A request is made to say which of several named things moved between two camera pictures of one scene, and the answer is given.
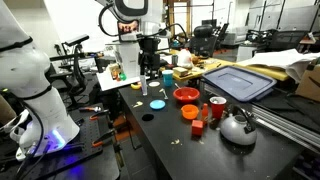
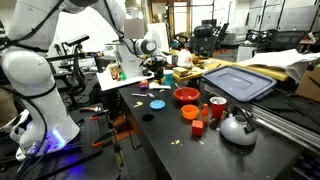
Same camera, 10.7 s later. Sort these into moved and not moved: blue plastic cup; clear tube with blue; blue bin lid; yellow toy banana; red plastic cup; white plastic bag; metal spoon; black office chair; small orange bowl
Moved: yellow toy banana; metal spoon; clear tube with blue
Not moved: white plastic bag; black office chair; blue bin lid; small orange bowl; red plastic cup; blue plastic cup
